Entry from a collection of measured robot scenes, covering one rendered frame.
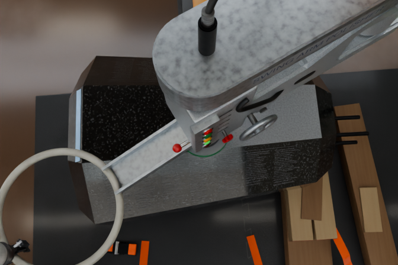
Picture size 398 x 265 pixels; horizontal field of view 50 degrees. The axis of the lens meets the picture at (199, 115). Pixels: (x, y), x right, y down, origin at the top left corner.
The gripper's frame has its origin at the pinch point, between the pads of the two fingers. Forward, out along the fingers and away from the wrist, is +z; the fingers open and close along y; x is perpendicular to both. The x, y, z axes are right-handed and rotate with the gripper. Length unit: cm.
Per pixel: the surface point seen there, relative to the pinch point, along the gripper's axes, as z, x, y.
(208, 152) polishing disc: -6, -25, 81
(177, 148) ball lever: -39, -20, 67
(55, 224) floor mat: 86, 17, 4
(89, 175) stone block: 4.6, 5.0, 39.5
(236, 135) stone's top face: -4, -28, 95
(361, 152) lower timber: 63, -84, 159
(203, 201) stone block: 17, -37, 67
